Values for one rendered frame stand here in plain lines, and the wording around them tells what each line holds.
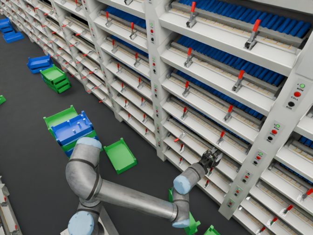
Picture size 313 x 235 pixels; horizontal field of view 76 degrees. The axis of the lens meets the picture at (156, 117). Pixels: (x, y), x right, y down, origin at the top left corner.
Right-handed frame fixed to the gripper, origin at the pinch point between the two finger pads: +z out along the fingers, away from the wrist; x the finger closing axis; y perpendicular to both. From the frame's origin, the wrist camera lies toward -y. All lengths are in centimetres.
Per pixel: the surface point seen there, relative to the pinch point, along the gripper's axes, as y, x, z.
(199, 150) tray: -5.8, 11.3, -3.4
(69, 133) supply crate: -33, 108, -54
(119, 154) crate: -62, 81, -23
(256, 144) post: 30.7, -17.2, -9.6
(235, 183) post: -7.5, -17.5, -4.7
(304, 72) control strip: 69, -19, -15
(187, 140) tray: -5.7, 22.1, -3.1
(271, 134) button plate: 40.5, -20.5, -11.1
